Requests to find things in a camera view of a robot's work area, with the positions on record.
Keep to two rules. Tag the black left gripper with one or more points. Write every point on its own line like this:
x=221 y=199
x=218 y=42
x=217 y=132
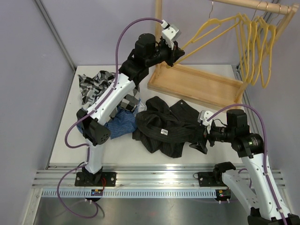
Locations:
x=173 y=54

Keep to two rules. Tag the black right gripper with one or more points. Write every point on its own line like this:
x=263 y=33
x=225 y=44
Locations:
x=200 y=146

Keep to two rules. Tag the black pinstripe shirt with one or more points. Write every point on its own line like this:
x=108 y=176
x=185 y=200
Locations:
x=166 y=128

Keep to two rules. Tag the hanger of black shirt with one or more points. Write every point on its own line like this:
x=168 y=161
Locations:
x=212 y=30

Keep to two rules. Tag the black white checkered shirt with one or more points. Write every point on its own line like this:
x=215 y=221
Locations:
x=91 y=89

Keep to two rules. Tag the blue plaid shirt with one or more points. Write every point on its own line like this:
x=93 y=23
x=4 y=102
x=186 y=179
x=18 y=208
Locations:
x=122 y=123

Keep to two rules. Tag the hanger of checkered shirt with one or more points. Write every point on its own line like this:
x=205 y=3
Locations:
x=241 y=44

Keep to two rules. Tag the hanger of plaid shirt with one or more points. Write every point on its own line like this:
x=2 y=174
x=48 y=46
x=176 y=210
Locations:
x=248 y=34

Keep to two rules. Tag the yellow hanger of blue shirt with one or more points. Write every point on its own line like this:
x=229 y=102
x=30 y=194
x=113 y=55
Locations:
x=259 y=36

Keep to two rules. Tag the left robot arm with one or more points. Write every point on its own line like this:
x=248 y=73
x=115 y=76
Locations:
x=145 y=54

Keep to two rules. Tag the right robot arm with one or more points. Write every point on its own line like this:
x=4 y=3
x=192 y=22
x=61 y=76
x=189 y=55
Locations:
x=264 y=204

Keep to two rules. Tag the wooden clothes rack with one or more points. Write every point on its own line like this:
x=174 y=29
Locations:
x=215 y=91

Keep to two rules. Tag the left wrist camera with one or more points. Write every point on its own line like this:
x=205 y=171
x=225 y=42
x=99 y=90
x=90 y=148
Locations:
x=170 y=33

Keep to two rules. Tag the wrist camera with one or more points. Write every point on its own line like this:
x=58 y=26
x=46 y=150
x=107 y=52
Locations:
x=203 y=118
x=170 y=33

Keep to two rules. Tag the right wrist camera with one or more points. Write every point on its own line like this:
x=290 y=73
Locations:
x=203 y=118

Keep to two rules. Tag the aluminium corner frame post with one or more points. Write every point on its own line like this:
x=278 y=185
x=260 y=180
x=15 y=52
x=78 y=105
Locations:
x=50 y=24

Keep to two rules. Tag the aluminium rail base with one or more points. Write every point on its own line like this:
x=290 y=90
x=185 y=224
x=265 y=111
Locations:
x=173 y=176

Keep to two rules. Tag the white slotted cable duct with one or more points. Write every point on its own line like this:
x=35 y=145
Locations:
x=137 y=193

